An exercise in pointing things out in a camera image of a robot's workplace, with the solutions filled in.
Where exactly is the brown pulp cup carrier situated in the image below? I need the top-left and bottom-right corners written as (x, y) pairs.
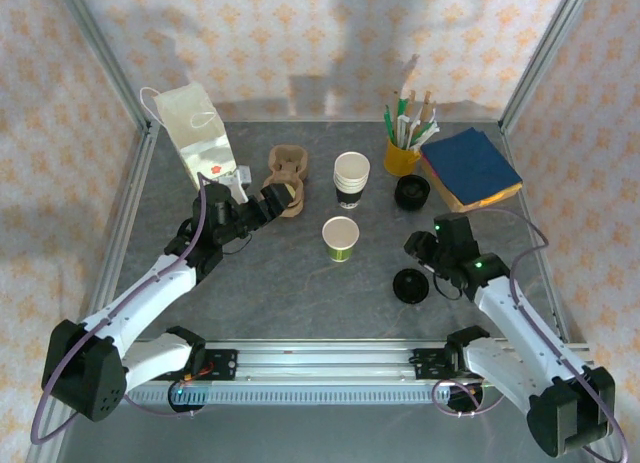
top-left (263, 144), bottom-right (308, 218)

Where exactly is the black plastic cup lid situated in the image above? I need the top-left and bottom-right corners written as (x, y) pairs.
top-left (392, 267), bottom-right (430, 305)

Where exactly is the green paper cup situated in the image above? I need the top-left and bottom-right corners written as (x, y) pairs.
top-left (321, 216), bottom-right (361, 264)

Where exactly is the blue paper napkin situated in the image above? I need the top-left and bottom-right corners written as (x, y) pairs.
top-left (419, 127), bottom-right (524, 207)

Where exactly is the white printed paper bag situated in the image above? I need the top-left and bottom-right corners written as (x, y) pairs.
top-left (139, 82), bottom-right (246, 204)

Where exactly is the colourful paper napkin stack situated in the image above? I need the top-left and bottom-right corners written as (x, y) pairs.
top-left (418, 155), bottom-right (524, 214)

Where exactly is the black plastic lid stack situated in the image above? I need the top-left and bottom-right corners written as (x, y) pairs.
top-left (393, 174), bottom-right (432, 210)

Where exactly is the black paper cup stack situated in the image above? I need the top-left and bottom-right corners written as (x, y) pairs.
top-left (333, 151), bottom-right (372, 210)

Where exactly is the yellow straw holder cup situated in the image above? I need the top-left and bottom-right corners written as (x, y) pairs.
top-left (383, 136), bottom-right (421, 178)

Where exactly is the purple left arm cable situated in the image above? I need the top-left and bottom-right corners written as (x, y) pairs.
top-left (30, 171), bottom-right (211, 447)

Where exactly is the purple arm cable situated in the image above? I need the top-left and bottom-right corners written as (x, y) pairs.
top-left (30, 171), bottom-right (211, 447)
top-left (432, 207), bottom-right (629, 463)

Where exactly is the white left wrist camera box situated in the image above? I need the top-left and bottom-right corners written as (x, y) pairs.
top-left (217, 164), bottom-right (254, 204)

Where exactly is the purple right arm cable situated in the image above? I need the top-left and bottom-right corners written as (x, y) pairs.
top-left (432, 207), bottom-right (629, 463)

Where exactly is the aluminium table side rail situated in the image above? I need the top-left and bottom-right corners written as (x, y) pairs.
top-left (499, 122), bottom-right (571, 342)
top-left (82, 125), bottom-right (162, 334)

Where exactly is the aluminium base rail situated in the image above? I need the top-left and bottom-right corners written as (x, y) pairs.
top-left (119, 338), bottom-right (596, 386)

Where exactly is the grey slotted cable duct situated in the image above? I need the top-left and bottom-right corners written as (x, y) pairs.
top-left (124, 385), bottom-right (501, 407)

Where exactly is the aluminium frame post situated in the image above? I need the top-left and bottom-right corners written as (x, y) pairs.
top-left (498, 0), bottom-right (599, 134)
top-left (52, 0), bottom-right (154, 134)

